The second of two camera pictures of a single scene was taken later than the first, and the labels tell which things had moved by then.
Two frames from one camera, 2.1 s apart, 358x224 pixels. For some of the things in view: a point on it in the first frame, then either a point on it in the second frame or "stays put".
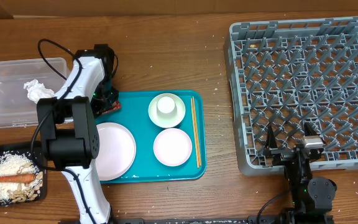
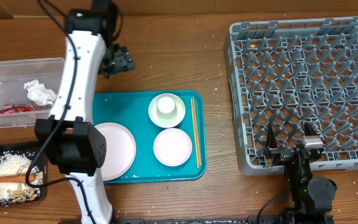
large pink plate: [117, 151] stays put
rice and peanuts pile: [12, 163] stays put
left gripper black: [97, 106] → [123, 60]
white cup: [166, 109] stays put
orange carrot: [27, 178] stays put
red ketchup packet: [115, 106] → [16, 108]
